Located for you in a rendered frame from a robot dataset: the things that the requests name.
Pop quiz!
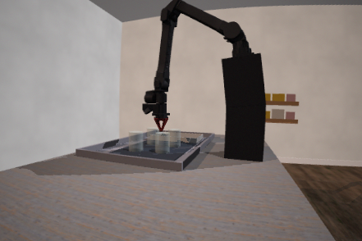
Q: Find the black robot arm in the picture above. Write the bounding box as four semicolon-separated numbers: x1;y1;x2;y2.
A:
142;0;254;115

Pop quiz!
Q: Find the white cylinder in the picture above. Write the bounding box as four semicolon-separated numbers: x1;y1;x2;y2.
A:
155;132;170;153
129;131;143;152
168;129;181;148
147;127;159;145

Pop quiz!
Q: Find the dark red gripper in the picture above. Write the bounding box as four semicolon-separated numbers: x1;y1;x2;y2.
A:
152;103;170;131

